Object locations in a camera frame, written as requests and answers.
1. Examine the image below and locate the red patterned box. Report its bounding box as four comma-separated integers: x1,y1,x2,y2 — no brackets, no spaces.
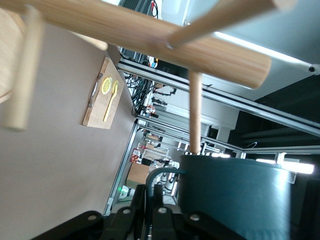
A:
129,148,140,163

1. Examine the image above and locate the dark teal cup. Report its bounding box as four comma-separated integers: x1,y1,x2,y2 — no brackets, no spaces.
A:
146,153,297,240

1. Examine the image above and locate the yellow plastic fork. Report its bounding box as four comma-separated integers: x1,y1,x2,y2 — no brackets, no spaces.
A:
103,80,119,123

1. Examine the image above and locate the long aluminium frame beam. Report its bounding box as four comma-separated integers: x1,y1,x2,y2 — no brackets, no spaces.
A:
117,61,320,138

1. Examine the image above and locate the wooden cup rack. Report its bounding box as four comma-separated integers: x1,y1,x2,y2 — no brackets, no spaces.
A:
0,0,298,155

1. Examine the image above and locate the wooden cutting board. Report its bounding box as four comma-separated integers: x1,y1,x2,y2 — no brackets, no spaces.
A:
81,56,125,130

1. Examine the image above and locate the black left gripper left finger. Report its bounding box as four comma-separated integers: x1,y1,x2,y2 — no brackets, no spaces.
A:
32,184,147,240

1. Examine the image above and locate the aluminium table edge profile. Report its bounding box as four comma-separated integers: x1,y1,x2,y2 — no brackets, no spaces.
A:
103,119,140,217

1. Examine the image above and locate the brown cardboard box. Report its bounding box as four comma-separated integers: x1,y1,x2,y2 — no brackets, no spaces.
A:
126,162,151,189

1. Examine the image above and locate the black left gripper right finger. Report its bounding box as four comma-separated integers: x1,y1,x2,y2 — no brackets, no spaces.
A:
149,184,247,240

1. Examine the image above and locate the brown table cover mat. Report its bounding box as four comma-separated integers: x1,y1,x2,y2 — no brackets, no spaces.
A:
0,22,136,240

